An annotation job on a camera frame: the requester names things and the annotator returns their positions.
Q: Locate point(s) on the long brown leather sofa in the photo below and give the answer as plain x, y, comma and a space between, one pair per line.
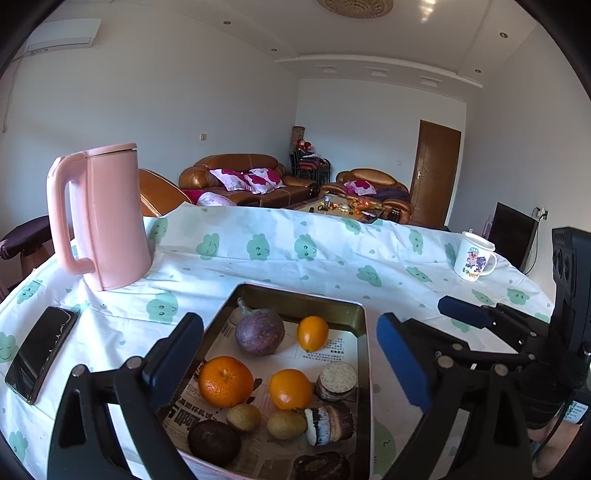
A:
231, 162

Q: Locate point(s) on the large mandarin orange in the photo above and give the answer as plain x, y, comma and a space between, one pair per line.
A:
226, 382

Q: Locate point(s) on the small round orange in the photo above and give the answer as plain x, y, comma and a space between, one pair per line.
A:
291, 390

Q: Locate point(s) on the printed paper tray liner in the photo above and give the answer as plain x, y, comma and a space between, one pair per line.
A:
334, 348

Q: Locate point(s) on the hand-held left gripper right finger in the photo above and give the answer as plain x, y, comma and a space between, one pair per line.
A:
401, 364

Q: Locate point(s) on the dark chocolate pastry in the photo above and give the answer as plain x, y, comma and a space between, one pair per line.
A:
321, 466

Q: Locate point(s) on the purple cloth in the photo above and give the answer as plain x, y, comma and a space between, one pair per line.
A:
392, 194

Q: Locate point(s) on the tan longan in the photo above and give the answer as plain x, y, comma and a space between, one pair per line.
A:
243, 417

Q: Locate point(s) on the wall socket with plug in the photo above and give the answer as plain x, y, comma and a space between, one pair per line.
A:
542, 213

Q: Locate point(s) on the purple passion fruit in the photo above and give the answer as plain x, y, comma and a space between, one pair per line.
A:
259, 332

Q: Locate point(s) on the green kiwi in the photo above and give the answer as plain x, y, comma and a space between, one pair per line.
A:
286, 425

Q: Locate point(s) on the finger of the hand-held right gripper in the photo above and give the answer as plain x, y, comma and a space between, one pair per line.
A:
485, 344
461, 311

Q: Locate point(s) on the rectangular metal tray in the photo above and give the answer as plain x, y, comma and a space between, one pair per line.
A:
300, 300

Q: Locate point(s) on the pink floral pillow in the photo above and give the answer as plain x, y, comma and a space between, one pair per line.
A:
228, 179
265, 180
359, 187

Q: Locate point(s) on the dark purple stool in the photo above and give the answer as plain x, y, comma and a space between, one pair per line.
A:
23, 235

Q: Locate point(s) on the cluttered coffee table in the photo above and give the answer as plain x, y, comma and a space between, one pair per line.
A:
323, 207

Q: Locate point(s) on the black smartphone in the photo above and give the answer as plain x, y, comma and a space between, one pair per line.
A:
41, 355

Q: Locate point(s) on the round ceiling lamp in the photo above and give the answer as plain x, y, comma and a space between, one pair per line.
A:
355, 7

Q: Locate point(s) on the person's right forearm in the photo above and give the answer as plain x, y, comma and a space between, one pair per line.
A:
547, 397

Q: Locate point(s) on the stack of dark chairs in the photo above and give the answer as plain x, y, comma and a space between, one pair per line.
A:
309, 168

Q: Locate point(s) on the dark brown round fruit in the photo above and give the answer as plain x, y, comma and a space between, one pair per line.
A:
214, 441

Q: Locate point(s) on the pink electric kettle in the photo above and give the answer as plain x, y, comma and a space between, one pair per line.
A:
115, 217

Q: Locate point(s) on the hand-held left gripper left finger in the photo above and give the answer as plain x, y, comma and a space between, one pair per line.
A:
173, 364

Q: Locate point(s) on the layered brown cake slice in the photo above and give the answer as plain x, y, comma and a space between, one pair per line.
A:
330, 424

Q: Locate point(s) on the tall patterned cylinder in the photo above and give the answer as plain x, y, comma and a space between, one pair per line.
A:
298, 136

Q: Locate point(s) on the white cartoon mug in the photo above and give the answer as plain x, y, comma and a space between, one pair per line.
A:
471, 258

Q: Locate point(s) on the pink cloth bundle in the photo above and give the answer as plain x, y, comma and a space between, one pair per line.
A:
214, 199

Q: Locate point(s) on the brown leather chair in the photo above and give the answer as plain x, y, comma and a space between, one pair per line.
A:
159, 194

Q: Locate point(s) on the white cloud-print tablecloth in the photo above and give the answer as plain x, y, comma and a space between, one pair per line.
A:
323, 230

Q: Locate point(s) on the orange kumquat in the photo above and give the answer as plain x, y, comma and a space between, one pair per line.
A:
312, 333

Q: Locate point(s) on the brown leather armchair sofa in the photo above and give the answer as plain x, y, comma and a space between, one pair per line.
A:
369, 175

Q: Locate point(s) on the black television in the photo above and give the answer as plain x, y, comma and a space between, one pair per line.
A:
510, 230

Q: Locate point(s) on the white air conditioner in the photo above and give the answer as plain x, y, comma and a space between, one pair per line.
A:
64, 34

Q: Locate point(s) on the brown wooden door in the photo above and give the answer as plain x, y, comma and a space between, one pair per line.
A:
434, 175

